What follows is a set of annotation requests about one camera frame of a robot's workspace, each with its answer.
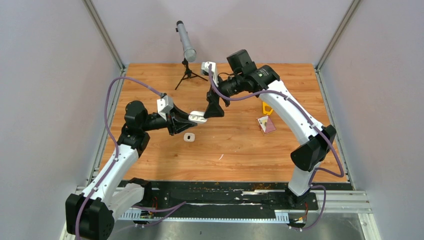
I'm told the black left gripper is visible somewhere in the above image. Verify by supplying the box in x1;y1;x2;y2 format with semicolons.
141;101;198;136

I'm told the white oval earbud case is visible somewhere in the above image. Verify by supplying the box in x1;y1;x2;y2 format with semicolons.
188;111;207;124

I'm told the white gold-trimmed earbud case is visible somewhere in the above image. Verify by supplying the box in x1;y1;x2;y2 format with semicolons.
183;132;196;143

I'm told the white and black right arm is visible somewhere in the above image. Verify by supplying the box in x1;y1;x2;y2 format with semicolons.
201;49;336;209

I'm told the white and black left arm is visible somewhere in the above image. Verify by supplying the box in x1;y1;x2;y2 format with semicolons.
65;97;198;240

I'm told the black microphone tripod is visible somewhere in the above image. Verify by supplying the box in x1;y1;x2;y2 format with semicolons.
174;58;208;90

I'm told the grey microphone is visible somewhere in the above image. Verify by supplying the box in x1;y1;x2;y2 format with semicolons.
176;20;197;63

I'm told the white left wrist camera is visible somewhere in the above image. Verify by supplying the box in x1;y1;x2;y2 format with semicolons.
156;95;174;120

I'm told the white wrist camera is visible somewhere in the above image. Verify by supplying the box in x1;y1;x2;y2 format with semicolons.
200;61;219;87
156;95;174;120

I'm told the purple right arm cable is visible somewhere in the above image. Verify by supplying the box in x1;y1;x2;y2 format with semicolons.
207;64;345;231

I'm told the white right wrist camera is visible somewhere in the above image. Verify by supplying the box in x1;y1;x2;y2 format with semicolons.
200;61;219;87

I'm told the yellow triangular plastic frame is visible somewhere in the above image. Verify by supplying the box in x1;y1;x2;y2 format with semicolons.
262;101;274;116

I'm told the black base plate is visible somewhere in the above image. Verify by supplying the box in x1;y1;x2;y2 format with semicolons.
120;179;319;220

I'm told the white cable duct strip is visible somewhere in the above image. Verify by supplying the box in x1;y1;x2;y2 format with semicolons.
119;206;290;224

